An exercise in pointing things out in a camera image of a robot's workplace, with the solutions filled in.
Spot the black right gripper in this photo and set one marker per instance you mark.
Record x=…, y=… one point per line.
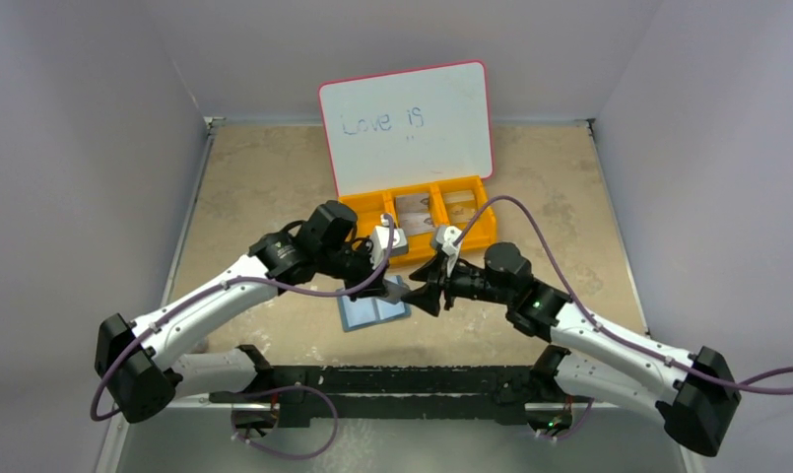
x=446, y=274

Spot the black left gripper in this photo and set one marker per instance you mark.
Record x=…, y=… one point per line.
x=367, y=269

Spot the blue leather card holder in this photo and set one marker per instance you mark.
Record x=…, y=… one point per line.
x=366, y=312

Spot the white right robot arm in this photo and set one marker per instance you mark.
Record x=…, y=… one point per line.
x=687, y=394

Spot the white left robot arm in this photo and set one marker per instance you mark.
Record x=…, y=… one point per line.
x=135, y=359

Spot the cards in right bin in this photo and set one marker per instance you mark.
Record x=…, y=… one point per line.
x=460, y=206

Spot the yellow left bin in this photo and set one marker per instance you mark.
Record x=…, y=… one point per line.
x=368, y=207

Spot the yellow bin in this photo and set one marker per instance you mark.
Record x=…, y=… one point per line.
x=484, y=231
x=368, y=207
x=419, y=246

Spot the yellow middle bin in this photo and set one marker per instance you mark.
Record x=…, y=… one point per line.
x=419, y=246

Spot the yellow right bin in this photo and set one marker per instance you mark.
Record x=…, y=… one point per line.
x=484, y=231

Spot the pink framed whiteboard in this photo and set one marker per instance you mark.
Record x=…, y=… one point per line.
x=408, y=127

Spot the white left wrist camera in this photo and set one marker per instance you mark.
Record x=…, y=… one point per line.
x=387, y=241

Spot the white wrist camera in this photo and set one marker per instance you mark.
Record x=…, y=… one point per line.
x=387, y=241
x=446, y=242

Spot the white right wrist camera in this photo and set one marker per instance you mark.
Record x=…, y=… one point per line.
x=446, y=242

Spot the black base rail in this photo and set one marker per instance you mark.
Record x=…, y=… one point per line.
x=506, y=395

